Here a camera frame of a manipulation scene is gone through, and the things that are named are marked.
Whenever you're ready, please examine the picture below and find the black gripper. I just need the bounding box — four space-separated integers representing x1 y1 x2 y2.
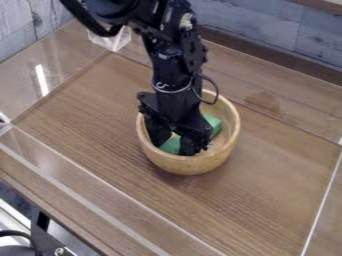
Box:
138 82 214 156

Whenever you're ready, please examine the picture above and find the green rectangular stick block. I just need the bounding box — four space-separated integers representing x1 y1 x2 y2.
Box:
159 114 223 155

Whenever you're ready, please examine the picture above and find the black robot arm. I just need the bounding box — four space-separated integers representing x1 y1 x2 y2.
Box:
60 0 214 156

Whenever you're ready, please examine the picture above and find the wooden bowl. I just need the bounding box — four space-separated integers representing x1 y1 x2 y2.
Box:
137 96 241 175

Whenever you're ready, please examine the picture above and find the clear acrylic tray wall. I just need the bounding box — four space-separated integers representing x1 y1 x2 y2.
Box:
0 116 227 256

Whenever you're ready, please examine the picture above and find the clear acrylic corner bracket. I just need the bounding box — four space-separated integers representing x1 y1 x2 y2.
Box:
87 26 133 52

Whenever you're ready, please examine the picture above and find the black metal table frame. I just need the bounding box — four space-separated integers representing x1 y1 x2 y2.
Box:
31 210 78 256

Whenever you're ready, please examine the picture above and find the black cable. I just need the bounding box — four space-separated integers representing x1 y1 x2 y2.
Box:
0 230 34 242

